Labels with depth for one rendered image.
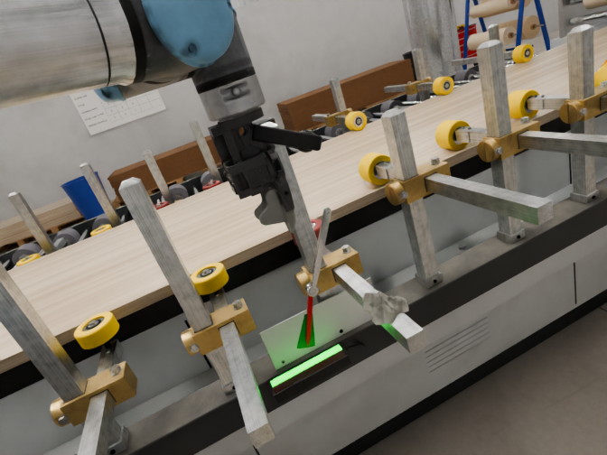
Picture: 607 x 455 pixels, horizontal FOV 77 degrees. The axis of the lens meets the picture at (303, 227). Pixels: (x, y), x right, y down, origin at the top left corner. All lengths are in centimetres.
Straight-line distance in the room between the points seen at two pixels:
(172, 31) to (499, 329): 141
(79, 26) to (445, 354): 133
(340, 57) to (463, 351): 748
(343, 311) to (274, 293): 25
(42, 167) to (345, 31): 622
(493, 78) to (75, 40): 78
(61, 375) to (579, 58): 124
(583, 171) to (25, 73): 114
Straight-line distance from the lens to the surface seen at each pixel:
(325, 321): 84
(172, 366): 108
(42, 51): 36
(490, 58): 93
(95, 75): 38
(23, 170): 847
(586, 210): 121
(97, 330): 90
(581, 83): 114
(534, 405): 162
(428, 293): 93
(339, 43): 851
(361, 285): 72
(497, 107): 95
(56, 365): 82
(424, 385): 147
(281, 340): 83
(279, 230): 95
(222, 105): 58
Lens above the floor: 126
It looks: 23 degrees down
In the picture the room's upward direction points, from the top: 19 degrees counter-clockwise
